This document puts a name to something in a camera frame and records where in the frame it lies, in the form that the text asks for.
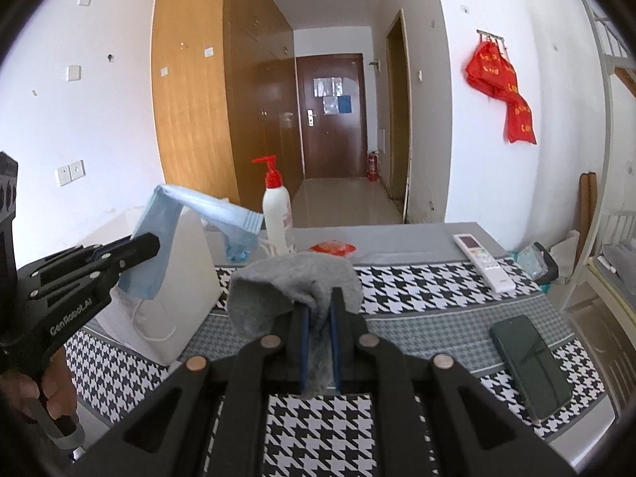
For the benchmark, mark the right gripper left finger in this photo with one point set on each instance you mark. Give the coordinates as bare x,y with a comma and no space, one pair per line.
207,418

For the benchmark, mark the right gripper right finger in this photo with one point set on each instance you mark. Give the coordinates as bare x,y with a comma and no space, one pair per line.
432,417

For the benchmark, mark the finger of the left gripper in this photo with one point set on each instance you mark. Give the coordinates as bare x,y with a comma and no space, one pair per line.
122,254

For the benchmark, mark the grey sock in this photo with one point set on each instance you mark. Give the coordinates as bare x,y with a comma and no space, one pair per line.
265,289

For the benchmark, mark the person's left hand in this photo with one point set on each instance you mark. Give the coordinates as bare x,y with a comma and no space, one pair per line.
56,384

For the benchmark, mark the black smartphone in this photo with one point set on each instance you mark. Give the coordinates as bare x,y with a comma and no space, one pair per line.
537,375

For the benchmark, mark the white styrofoam box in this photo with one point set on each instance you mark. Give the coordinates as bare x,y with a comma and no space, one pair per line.
160,329

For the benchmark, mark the houndstooth table mat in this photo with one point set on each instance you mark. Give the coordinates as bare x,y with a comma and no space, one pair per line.
424,311

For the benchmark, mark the white remote control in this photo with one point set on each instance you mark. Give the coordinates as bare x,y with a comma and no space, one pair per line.
487,266

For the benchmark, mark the white pump lotion bottle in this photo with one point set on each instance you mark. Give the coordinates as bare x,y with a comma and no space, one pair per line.
276,207

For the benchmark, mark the black bag on floor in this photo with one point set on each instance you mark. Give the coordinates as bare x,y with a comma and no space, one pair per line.
538,263

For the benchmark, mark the red snack packet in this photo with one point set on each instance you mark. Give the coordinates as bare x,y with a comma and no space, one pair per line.
334,247

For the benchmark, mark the white metal bunk bed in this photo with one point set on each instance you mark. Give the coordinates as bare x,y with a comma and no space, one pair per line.
615,60

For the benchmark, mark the wooden wardrobe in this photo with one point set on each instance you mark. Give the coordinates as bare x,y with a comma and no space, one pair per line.
224,96

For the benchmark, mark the red fire extinguisher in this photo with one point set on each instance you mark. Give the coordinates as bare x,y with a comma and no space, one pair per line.
372,167

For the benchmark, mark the brown entrance door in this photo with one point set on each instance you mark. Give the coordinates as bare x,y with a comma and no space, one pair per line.
333,115

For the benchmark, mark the brown wooden boards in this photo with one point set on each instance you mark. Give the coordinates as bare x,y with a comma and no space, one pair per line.
588,188

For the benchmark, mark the red hanging bags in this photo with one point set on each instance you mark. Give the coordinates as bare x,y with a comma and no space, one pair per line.
489,71

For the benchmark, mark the white wall sockets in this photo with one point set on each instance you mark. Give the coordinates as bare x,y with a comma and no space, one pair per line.
69,173

